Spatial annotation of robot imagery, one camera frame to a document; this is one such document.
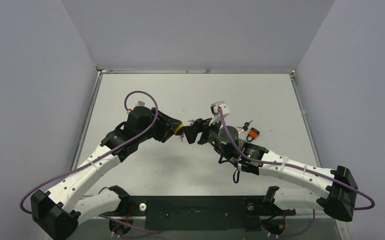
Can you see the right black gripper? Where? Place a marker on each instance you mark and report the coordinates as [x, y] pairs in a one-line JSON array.
[[200, 132]]

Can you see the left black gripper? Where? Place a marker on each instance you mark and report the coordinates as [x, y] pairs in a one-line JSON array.
[[166, 125]]

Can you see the yellow padlock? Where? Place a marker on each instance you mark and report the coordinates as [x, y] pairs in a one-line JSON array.
[[178, 130]]

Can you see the orange black padlock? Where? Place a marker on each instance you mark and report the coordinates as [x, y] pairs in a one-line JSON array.
[[252, 134]]

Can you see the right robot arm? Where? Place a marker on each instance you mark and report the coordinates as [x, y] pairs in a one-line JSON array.
[[333, 191]]

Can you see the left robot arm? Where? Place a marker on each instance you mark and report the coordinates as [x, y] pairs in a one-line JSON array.
[[62, 208]]

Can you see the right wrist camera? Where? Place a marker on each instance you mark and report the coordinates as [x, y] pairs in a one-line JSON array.
[[219, 109]]

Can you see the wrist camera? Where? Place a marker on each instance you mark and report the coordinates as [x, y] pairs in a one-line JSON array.
[[219, 109], [138, 104]]

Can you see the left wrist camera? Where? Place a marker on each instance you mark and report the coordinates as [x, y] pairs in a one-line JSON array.
[[138, 104]]

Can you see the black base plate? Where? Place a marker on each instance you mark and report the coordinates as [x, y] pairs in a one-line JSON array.
[[199, 213]]

